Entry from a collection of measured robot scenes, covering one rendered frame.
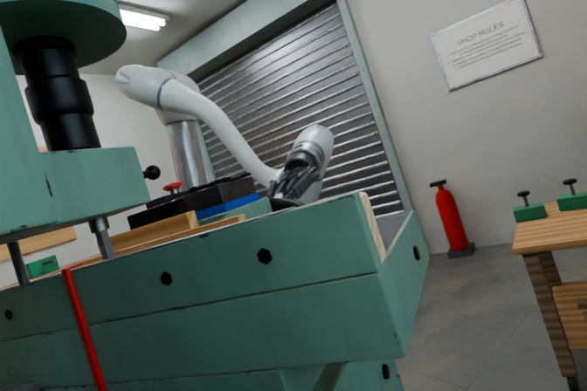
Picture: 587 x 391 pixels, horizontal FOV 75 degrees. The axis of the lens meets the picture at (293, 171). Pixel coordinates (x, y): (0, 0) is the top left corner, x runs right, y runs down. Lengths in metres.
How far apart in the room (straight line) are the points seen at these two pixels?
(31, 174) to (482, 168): 3.14
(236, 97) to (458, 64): 2.18
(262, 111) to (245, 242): 3.70
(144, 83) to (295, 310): 1.01
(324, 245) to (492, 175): 3.06
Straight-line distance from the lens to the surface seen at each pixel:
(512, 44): 3.27
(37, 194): 0.36
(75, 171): 0.43
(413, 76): 3.37
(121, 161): 0.47
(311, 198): 1.10
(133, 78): 1.26
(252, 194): 0.61
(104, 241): 0.47
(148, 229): 0.51
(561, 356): 1.68
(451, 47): 3.31
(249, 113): 4.07
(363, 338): 0.29
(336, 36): 3.61
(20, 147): 0.37
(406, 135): 3.38
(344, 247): 0.27
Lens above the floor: 0.98
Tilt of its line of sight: 1 degrees up
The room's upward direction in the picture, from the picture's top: 18 degrees counter-clockwise
